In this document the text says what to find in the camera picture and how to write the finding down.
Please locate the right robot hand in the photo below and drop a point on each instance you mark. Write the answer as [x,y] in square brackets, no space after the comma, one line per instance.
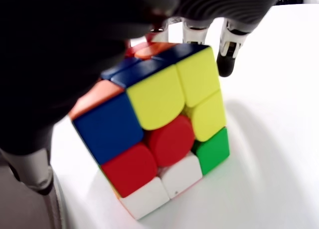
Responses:
[62,52]

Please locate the multicoloured Rubik's cube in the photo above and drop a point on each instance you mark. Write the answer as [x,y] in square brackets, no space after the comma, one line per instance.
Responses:
[159,101]

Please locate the round dark brown plate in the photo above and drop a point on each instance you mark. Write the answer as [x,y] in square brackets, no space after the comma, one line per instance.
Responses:
[25,211]

